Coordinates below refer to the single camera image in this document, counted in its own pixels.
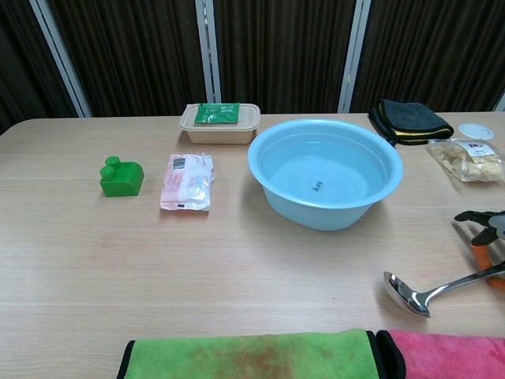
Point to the light blue plastic basin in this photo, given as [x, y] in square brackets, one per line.
[315, 213]

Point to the green microfiber towel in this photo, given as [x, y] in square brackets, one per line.
[236, 355]

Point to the white round lid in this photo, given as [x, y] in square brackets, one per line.
[475, 131]

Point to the green toy block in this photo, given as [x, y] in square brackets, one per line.
[122, 181]

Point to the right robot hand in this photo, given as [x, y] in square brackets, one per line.
[484, 237]

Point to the black yellow-trimmed folded cloth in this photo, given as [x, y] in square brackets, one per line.
[410, 118]

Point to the beige takeout food box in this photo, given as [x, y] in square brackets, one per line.
[221, 134]

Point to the green sachet packet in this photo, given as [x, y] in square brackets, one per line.
[217, 114]

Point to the pink microfiber towel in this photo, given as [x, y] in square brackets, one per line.
[453, 355]

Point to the grey partition frame post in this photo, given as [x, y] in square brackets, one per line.
[353, 59]
[501, 103]
[207, 51]
[59, 55]

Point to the clear bag of snacks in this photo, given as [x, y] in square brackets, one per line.
[465, 162]

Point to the pink white snack packet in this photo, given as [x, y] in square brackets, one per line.
[185, 185]

